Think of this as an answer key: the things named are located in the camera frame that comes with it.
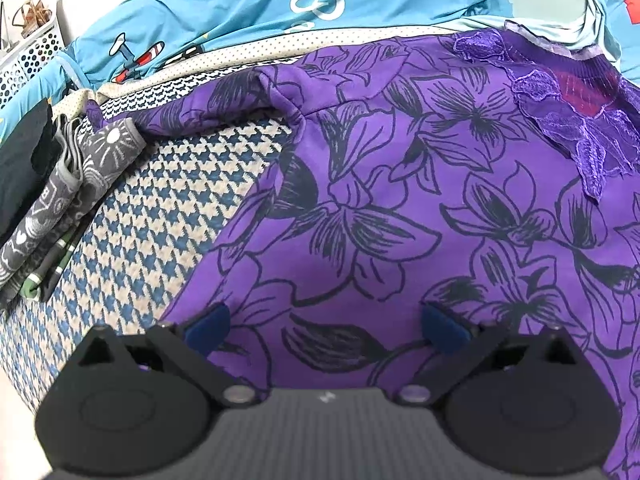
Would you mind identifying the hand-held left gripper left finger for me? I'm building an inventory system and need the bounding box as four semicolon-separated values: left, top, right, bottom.
77;302;261;407

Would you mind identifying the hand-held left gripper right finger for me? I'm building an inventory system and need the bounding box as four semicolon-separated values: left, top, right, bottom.
399;304;583;407

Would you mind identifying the purple floral garment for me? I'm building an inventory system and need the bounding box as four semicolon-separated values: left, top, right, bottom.
82;27;640;480

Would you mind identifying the houndstooth patterned mattress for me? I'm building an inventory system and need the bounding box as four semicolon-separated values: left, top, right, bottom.
0;22;511;411

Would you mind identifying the green striped folded garment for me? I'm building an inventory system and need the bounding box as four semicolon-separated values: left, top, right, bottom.
20;225;86;303

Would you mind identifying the grey patterned folded garment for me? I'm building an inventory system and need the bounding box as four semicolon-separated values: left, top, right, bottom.
0;115;148;286

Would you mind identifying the black folded garment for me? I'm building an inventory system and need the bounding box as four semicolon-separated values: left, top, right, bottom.
0;102;53;248

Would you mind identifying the white perforated plastic basket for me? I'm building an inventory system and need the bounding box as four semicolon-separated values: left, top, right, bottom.
0;0;66;111

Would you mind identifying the brown tangled object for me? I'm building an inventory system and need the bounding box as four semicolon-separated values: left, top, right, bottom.
10;2;53;31

